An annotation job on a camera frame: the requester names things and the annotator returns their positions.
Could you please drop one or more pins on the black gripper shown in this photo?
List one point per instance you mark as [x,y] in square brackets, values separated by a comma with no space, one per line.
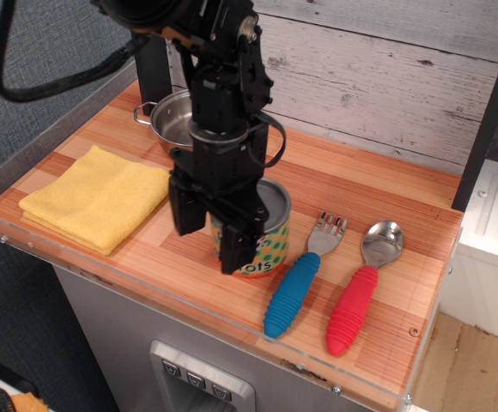
[220,178]

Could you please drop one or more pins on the peas and carrots can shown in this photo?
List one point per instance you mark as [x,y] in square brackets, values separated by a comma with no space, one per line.
[272,246]

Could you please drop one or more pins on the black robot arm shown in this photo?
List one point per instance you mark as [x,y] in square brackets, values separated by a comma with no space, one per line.
[219,45]

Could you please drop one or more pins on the silver metal pot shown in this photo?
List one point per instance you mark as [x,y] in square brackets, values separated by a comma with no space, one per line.
[168,119]

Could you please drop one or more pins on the yellow folded cloth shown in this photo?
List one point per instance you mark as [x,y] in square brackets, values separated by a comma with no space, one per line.
[99,201]

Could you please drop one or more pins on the grey dispenser panel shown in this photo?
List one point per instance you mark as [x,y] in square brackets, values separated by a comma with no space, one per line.
[189,384]

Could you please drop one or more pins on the clear acrylic table guard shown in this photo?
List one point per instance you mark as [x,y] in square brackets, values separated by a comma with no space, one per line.
[58,328]

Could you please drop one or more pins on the orange object bottom left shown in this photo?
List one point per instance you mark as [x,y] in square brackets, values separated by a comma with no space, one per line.
[27,402]

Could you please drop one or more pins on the white ribbed appliance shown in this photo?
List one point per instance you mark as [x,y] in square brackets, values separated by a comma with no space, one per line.
[469,291]

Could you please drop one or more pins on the blue handled fork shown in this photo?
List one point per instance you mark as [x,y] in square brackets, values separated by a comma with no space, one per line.
[287,301]

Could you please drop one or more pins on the red handled spoon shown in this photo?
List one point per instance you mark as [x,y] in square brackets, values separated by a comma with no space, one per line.
[382,245]

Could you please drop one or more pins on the black vertical post left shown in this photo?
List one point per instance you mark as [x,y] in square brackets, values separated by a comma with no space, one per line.
[153,71]

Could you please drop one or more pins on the black vertical post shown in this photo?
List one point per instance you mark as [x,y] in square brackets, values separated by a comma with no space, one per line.
[478,153]
[153,71]

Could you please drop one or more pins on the black vertical post right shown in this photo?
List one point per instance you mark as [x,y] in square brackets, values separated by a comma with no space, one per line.
[478,153]

